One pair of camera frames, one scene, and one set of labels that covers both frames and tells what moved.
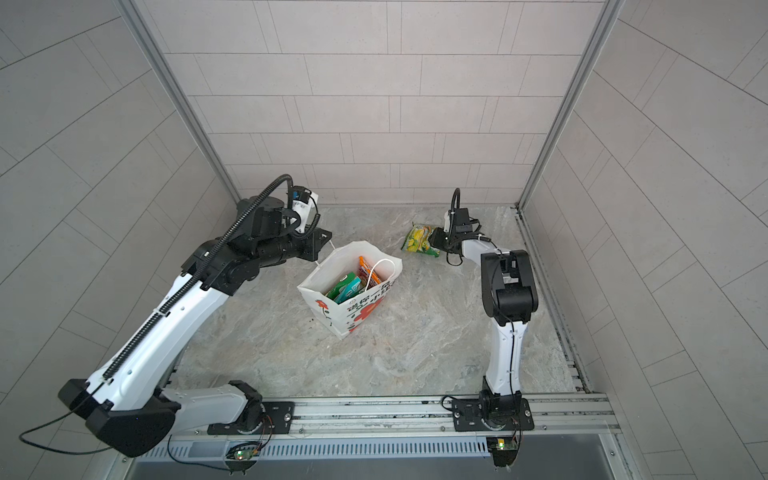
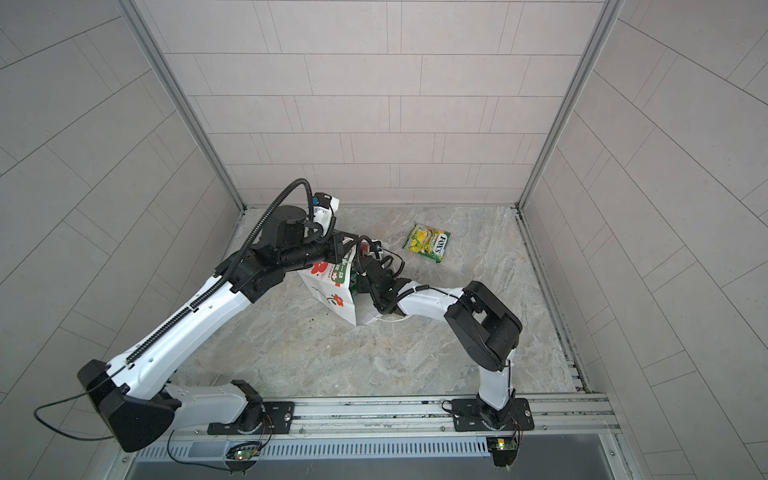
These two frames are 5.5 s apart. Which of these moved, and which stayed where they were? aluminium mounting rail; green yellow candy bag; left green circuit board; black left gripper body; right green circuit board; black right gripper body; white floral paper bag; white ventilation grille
Moved: black left gripper body; white floral paper bag; black right gripper body
Stayed: right green circuit board; white ventilation grille; aluminium mounting rail; left green circuit board; green yellow candy bag
